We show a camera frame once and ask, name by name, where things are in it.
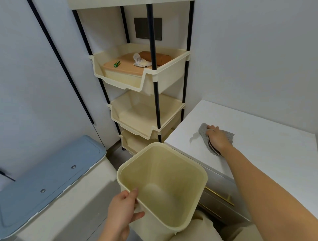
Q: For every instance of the person's right hand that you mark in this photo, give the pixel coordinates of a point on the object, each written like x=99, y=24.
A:
x=218, y=141

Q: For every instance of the person's left hand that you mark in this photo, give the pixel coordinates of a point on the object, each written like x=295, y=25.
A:
x=121, y=213

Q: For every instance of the grey cloth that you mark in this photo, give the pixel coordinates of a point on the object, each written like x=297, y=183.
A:
x=202, y=130

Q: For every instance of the cream plastic waste bin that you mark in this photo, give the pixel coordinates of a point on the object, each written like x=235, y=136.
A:
x=188, y=198

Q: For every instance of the person's right forearm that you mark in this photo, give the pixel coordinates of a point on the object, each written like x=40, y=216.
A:
x=268, y=193

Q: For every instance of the white bedside table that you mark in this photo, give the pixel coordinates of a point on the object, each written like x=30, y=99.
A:
x=260, y=149

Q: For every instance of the cream tiered storage rack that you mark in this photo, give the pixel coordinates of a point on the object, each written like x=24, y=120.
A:
x=164, y=84

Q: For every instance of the white storage box blue lid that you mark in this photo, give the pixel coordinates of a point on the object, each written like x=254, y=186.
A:
x=49, y=168

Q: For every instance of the brown cylindrical pouch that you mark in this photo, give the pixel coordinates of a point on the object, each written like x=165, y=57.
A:
x=161, y=58

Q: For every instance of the crumpled white wrapper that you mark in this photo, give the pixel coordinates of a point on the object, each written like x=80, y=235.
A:
x=141, y=62

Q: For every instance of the green battery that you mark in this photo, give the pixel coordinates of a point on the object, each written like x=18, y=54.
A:
x=117, y=64

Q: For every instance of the black wall panel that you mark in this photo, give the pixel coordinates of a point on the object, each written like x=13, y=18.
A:
x=146, y=28

